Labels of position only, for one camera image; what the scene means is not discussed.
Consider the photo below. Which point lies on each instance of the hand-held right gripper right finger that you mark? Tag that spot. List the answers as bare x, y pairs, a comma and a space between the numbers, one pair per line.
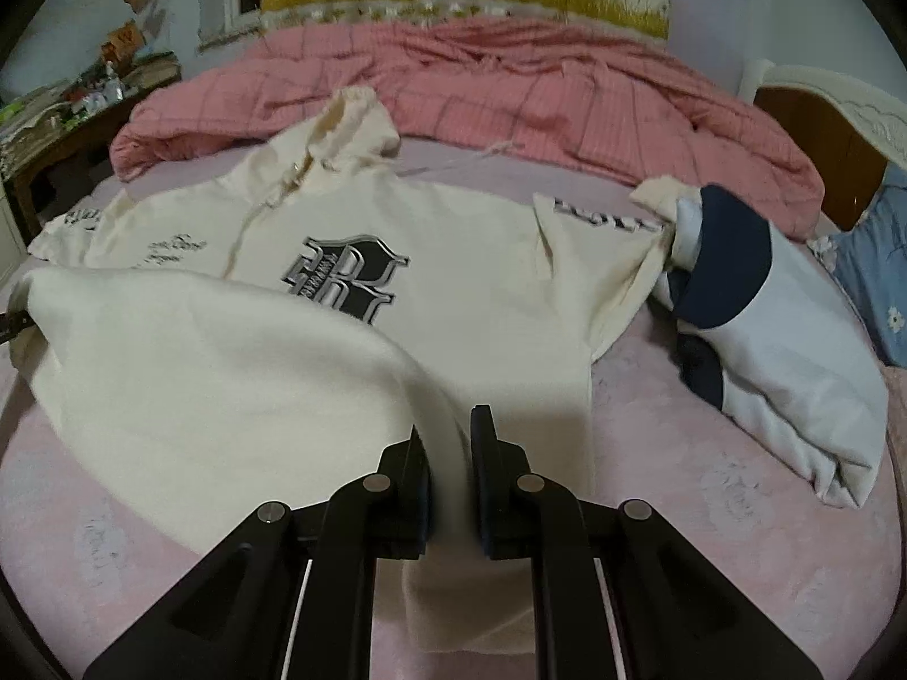
489, 496

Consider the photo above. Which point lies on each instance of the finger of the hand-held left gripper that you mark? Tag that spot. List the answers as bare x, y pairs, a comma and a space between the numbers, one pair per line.
14, 326

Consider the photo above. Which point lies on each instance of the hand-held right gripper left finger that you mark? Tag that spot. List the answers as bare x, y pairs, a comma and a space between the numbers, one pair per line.
409, 506

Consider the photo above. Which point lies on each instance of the cream printed hoodie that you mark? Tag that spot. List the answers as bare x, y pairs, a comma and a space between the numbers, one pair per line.
283, 368

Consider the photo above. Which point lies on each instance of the wooden desk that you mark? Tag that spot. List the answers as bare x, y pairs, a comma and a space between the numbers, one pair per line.
57, 149

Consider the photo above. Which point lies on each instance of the pile of desk clutter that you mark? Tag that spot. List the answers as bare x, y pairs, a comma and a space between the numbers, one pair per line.
92, 92

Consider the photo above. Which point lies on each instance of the orange box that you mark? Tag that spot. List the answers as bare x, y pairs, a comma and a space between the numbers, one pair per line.
120, 42

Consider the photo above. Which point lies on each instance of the white and navy sweatshirt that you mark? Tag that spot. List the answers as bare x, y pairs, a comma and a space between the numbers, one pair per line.
793, 340

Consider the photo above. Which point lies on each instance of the pink checked quilt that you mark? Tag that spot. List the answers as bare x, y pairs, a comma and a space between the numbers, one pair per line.
531, 85

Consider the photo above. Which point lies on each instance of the blue floral pillow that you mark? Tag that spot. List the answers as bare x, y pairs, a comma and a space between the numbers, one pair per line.
871, 262

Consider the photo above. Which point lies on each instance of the white and wood bed headboard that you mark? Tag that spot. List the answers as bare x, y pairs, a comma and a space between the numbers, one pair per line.
808, 120

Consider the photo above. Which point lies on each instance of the pale purple wall board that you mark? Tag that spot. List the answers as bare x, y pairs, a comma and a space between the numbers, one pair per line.
716, 7

